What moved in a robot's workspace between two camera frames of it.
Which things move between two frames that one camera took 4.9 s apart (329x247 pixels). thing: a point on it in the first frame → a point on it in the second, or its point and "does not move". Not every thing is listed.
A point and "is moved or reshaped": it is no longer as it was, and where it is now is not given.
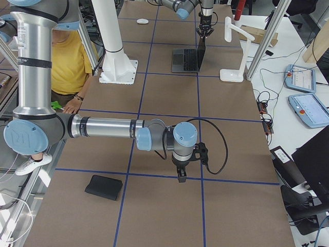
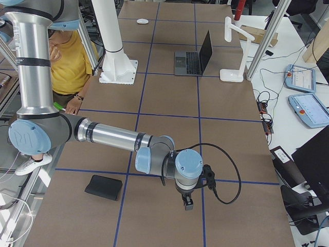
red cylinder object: x=240 y=5 does not move
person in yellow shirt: x=71 y=70 does not move
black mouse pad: x=105 y=187 does not move
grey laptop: x=188 y=60 is moved or reshaped
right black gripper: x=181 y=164 → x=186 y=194
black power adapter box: x=287 y=171 does not move
